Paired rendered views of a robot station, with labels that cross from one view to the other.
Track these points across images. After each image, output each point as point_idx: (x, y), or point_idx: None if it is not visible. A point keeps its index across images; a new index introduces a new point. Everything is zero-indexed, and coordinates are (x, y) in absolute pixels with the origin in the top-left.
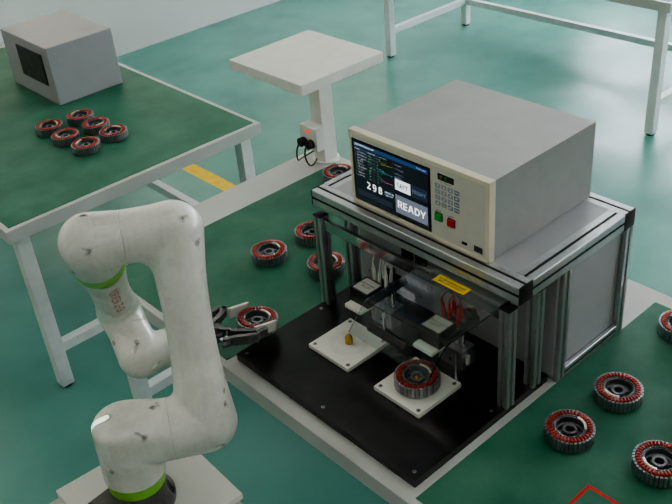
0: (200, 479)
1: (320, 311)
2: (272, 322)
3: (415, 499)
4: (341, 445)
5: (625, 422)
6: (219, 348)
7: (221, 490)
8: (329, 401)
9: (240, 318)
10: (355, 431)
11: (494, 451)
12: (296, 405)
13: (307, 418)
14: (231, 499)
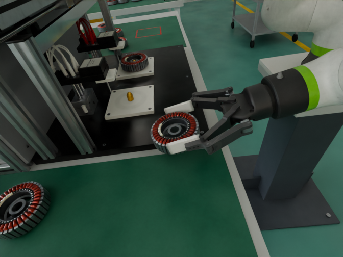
0: (282, 68)
1: (108, 142)
2: (169, 106)
3: (187, 46)
4: (194, 67)
5: None
6: (220, 164)
7: (270, 61)
8: (180, 77)
9: (191, 128)
10: (184, 62)
11: (144, 49)
12: (197, 90)
13: (198, 82)
14: (266, 58)
